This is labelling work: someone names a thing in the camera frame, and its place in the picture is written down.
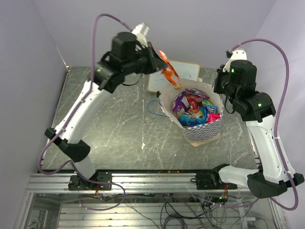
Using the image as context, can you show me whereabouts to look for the aluminium mounting rail frame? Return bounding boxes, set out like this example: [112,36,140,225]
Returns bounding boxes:
[15,170,288,229]

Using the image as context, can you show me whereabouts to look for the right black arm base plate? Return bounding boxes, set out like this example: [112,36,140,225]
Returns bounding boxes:
[190,173,238,190]

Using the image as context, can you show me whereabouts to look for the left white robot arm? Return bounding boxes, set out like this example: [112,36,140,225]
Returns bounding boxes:
[45,31,167,189]

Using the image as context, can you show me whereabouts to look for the blue candy packet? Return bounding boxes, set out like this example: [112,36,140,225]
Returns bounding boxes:
[178,106,207,127]

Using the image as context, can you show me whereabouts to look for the pink snack packet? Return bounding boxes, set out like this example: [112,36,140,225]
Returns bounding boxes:
[207,113,221,123]

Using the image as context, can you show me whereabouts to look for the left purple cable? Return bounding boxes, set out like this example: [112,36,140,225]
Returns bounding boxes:
[37,13,133,211]

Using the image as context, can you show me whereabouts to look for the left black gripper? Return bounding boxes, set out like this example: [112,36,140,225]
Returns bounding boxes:
[123,42,169,76]

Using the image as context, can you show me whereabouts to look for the small whiteboard on stand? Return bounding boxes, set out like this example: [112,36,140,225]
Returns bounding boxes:
[147,60,200,93]

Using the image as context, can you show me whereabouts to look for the loose cables under frame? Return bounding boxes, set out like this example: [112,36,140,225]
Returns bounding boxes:
[78,190,263,229]

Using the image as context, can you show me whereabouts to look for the purple snack packet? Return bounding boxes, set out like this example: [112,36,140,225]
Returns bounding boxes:
[172,91,190,112]

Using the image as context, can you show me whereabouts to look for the blue checkered paper bag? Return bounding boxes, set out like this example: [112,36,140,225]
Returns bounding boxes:
[159,79,224,146]

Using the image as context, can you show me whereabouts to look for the red snack packet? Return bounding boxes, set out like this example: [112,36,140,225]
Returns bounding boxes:
[186,94,204,114]

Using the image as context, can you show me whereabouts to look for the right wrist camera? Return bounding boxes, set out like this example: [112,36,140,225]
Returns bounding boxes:
[223,49,247,72]

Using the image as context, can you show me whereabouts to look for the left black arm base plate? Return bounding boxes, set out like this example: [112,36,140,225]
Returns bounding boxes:
[68,172,112,191]

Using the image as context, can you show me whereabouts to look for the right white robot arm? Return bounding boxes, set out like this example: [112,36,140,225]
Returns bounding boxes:
[210,60,305,198]

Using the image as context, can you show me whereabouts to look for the orange snack packet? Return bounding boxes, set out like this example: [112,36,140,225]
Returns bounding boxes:
[158,50,181,90]

